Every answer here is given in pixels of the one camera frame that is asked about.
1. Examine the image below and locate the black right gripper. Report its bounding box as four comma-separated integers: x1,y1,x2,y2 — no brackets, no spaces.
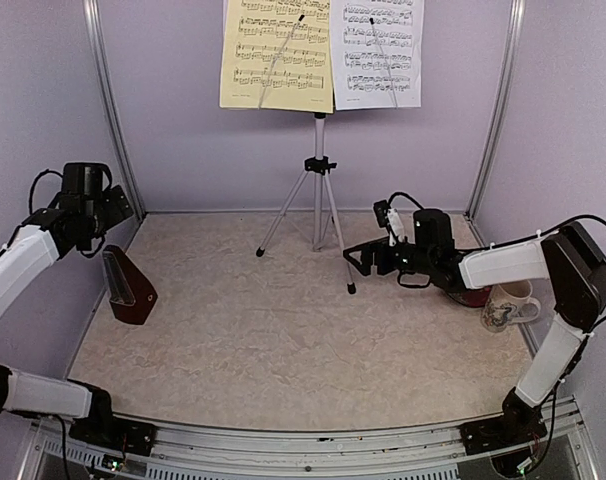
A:
342,235,434,277

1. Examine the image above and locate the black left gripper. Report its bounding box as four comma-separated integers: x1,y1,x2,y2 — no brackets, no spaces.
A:
78,184,135,246

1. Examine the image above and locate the brown wooden metronome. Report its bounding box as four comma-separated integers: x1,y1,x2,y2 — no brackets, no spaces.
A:
102,245,158,326

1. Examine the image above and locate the white perforated music stand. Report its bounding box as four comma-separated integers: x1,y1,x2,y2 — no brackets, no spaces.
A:
255,0,424,295

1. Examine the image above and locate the white sheet music page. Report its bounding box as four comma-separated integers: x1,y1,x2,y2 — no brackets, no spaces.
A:
329,0,424,111

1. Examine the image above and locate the yellow sheet music page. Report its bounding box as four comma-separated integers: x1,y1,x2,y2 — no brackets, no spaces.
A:
219,0,334,113

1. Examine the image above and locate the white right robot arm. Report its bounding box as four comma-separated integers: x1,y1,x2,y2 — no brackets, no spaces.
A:
343,201,606,444

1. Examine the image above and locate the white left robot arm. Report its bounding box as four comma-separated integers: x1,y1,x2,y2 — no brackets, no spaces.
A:
0,162,133,445

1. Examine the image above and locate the red floral coaster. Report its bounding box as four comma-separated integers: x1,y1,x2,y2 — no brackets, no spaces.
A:
446,287,492,308

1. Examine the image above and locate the floral ceramic mug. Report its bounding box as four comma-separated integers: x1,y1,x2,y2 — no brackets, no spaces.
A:
481,280,542,333

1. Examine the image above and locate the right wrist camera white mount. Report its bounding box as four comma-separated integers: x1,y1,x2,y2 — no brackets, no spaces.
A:
373,200,407,247

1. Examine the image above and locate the left aluminium corner post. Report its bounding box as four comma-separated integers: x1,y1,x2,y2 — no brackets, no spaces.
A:
82,0,146,224

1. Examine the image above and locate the aluminium corner post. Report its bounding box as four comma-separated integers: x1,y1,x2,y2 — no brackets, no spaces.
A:
465,0,527,216
82,0,146,224

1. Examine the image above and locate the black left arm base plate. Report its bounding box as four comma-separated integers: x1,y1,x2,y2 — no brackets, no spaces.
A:
69,417,157,457

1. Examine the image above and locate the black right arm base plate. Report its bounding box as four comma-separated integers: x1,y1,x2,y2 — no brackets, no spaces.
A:
459,416,548,455

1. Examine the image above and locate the aluminium front rail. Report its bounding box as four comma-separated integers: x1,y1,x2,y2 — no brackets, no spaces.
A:
17,398,601,479

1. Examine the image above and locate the right aluminium corner post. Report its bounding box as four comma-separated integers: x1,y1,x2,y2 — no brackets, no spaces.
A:
465,0,527,216

